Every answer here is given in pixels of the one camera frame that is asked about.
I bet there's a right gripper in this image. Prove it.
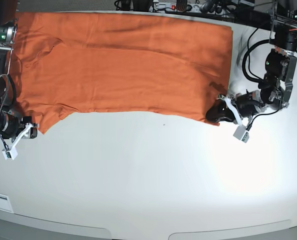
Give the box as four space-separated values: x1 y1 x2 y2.
0 111 38 139

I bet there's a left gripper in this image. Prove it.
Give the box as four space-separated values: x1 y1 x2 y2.
205 91 266 123

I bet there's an orange T-shirt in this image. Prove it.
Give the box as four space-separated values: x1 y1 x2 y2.
10 12 233 133

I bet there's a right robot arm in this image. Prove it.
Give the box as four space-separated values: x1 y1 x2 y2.
0 0 33 140

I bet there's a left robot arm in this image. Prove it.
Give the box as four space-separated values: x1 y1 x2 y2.
201 0 297 124

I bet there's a white power strip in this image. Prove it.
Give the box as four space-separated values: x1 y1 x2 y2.
149 0 202 13

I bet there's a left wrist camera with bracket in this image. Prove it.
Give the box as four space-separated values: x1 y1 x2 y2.
217 94 250 143

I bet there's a background cable clutter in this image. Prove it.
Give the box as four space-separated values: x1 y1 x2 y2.
113 0 293 33

